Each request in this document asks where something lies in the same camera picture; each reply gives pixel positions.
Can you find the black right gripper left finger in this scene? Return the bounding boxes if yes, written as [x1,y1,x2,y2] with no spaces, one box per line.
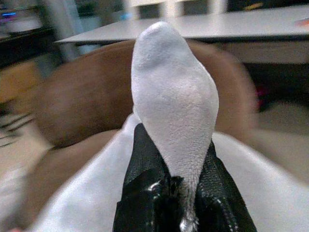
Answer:
[112,122,185,232]

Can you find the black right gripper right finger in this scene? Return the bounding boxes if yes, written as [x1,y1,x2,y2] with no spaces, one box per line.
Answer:
[194,142,257,232]

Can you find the white pillow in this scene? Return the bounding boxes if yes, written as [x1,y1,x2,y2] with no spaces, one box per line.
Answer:
[0,20,309,232]

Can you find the brown sofa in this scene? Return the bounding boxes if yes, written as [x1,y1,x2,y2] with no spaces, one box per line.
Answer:
[33,39,257,148]

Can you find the white rectangular table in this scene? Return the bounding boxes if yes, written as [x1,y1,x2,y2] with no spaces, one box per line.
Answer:
[54,4,309,64]

